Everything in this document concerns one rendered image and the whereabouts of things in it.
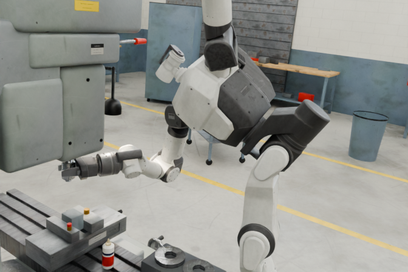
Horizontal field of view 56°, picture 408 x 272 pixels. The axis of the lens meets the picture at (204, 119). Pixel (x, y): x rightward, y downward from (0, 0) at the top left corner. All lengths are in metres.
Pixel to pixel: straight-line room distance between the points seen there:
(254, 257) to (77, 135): 0.76
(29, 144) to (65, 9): 0.40
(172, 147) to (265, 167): 0.47
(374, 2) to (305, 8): 1.37
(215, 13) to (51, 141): 0.62
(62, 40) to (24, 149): 0.33
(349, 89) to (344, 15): 1.51
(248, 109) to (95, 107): 0.52
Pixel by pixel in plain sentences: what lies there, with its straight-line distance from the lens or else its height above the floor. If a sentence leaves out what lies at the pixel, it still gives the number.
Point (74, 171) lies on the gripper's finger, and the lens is 1.45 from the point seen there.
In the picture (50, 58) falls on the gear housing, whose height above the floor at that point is 1.66.
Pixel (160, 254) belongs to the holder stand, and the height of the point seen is 1.13.
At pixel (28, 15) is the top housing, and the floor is 1.77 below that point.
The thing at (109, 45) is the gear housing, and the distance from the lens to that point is 1.32.
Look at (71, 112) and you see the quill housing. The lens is 1.29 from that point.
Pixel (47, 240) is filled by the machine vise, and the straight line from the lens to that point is 1.53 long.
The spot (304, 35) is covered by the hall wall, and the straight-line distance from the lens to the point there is 8.83.
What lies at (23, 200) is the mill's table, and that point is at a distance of 1.96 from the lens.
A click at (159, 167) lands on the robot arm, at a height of 1.16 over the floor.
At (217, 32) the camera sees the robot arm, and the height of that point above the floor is 1.77.
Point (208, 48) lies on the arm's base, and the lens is 1.23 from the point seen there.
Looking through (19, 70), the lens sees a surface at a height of 1.63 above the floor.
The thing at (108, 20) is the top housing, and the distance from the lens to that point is 1.30.
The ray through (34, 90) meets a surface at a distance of 1.17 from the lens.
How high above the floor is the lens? 1.83
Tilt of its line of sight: 16 degrees down
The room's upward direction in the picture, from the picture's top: 5 degrees clockwise
